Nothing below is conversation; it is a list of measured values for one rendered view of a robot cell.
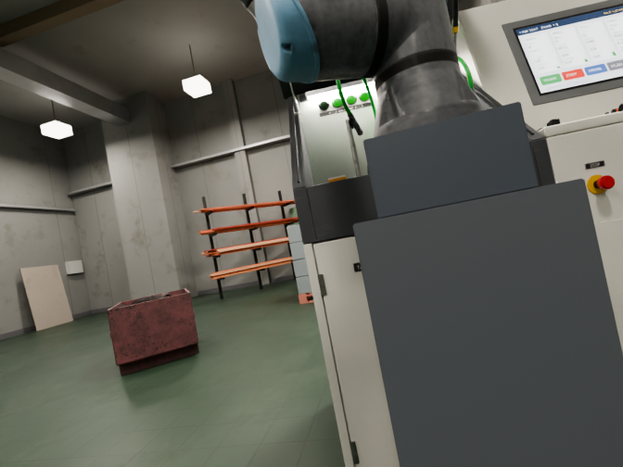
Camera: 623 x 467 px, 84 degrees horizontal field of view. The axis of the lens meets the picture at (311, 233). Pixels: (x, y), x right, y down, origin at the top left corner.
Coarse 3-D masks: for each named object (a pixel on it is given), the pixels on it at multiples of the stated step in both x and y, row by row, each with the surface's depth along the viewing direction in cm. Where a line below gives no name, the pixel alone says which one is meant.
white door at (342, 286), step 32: (320, 256) 97; (352, 256) 97; (320, 288) 97; (352, 288) 96; (352, 320) 96; (352, 352) 96; (352, 384) 96; (352, 416) 96; (384, 416) 95; (352, 448) 95; (384, 448) 95
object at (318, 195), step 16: (368, 176) 97; (320, 192) 98; (336, 192) 97; (352, 192) 97; (368, 192) 97; (320, 208) 98; (336, 208) 97; (352, 208) 97; (368, 208) 96; (320, 224) 97; (336, 224) 97; (352, 224) 97; (320, 240) 97
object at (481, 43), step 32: (512, 0) 129; (544, 0) 127; (576, 0) 126; (480, 32) 127; (480, 64) 124; (512, 64) 123; (512, 96) 119; (608, 96) 115; (608, 128) 92; (576, 160) 92; (608, 160) 92; (608, 192) 92; (608, 224) 91; (608, 256) 91; (608, 288) 91
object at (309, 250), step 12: (312, 252) 98; (312, 264) 97; (312, 276) 97; (312, 288) 97; (324, 312) 97; (324, 324) 97; (324, 336) 97; (324, 348) 97; (336, 372) 96; (336, 384) 96; (336, 396) 96; (336, 408) 96; (348, 432) 97; (348, 444) 96; (348, 456) 96
